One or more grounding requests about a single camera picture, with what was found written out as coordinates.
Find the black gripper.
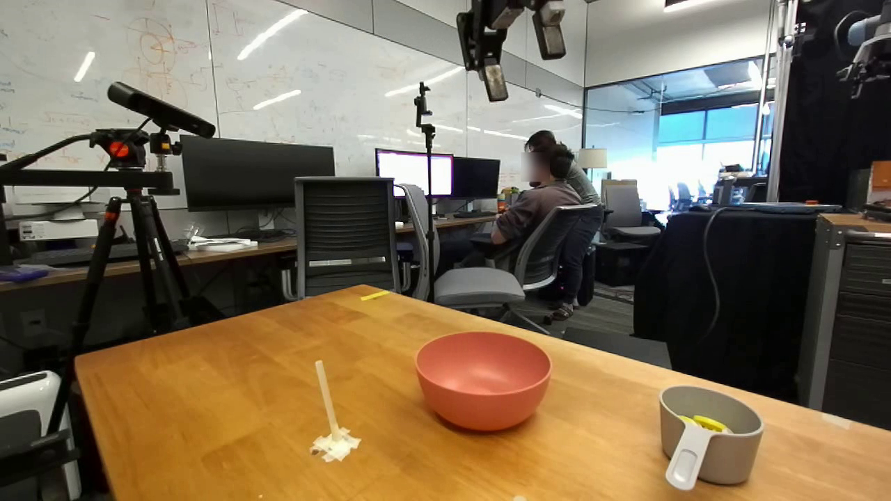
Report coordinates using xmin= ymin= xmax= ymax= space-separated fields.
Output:
xmin=454 ymin=0 xmax=570 ymax=106

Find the yellow white candy pile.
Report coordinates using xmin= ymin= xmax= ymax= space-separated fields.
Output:
xmin=688 ymin=411 xmax=731 ymax=436

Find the grey measuring cup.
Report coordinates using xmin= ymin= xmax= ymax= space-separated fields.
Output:
xmin=658 ymin=383 xmax=769 ymax=492

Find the pink bowl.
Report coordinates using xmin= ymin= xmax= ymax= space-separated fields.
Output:
xmin=413 ymin=327 xmax=557 ymax=436

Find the white table lamp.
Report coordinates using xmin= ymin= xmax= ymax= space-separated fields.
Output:
xmin=573 ymin=144 xmax=612 ymax=174

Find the small dark monitor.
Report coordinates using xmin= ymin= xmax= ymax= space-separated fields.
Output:
xmin=452 ymin=154 xmax=504 ymax=204

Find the seated person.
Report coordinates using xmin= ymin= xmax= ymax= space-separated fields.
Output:
xmin=486 ymin=127 xmax=600 ymax=250

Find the lit white monitor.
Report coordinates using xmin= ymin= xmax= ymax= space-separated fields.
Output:
xmin=374 ymin=144 xmax=460 ymax=201

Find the grey office chair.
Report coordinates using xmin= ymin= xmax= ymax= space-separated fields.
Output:
xmin=432 ymin=201 xmax=612 ymax=336

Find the grey mesh chair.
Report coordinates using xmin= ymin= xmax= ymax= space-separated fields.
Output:
xmin=291 ymin=173 xmax=401 ymax=301

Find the black computer monitor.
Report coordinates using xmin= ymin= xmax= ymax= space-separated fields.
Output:
xmin=179 ymin=134 xmax=337 ymax=213

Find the black equipment rack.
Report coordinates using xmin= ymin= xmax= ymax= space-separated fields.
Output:
xmin=776 ymin=0 xmax=891 ymax=209

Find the black draped table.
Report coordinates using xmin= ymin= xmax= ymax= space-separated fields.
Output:
xmin=631 ymin=204 xmax=844 ymax=383

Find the long wooden desk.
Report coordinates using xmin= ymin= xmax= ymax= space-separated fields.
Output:
xmin=0 ymin=234 xmax=300 ymax=294

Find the white paper stack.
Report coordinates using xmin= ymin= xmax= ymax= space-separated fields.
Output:
xmin=183 ymin=230 xmax=264 ymax=255

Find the grey drawer cabinet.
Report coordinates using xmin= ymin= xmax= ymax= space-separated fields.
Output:
xmin=795 ymin=212 xmax=891 ymax=430

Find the white upright taped stick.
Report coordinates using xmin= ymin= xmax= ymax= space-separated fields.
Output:
xmin=305 ymin=357 xmax=364 ymax=467

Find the white desk printer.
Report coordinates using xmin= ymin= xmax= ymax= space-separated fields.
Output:
xmin=0 ymin=197 xmax=105 ymax=247

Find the white case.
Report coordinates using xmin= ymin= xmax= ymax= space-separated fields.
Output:
xmin=0 ymin=368 xmax=85 ymax=501

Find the black camera pole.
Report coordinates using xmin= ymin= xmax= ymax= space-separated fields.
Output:
xmin=408 ymin=78 xmax=440 ymax=307

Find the grey hanging cable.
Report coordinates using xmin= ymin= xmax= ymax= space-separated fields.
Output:
xmin=699 ymin=204 xmax=730 ymax=339

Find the black bar camera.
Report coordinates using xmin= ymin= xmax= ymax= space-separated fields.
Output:
xmin=102 ymin=78 xmax=219 ymax=141

